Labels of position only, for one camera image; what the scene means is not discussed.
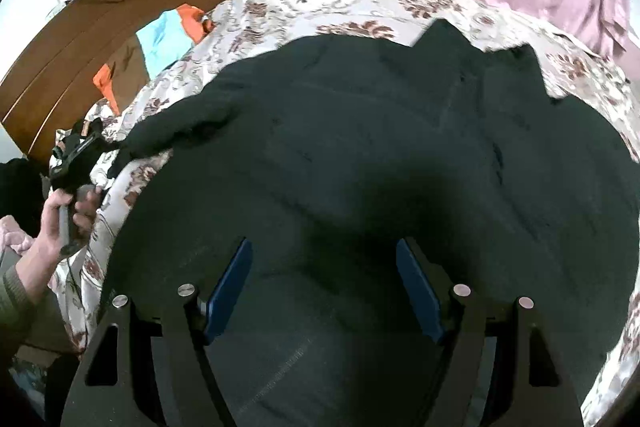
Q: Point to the person's left hand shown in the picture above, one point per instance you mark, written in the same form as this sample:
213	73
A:
52	232

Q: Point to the pink fuzzy cloth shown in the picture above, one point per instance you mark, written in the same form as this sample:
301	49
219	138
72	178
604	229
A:
15	234

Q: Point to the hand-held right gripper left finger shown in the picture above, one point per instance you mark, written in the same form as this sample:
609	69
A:
229	294

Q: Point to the orange and blue garment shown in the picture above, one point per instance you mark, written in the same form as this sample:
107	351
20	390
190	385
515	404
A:
160	39

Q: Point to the large dark green jacket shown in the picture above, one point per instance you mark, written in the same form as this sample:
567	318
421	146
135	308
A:
350	187

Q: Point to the floral bed blanket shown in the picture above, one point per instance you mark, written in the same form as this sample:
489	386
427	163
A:
310	7

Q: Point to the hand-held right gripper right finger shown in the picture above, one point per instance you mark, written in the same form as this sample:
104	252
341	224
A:
419	294

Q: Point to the wooden headboard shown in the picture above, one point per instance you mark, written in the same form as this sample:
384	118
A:
115	17

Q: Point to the person's left forearm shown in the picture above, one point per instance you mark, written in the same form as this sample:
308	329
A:
20	292

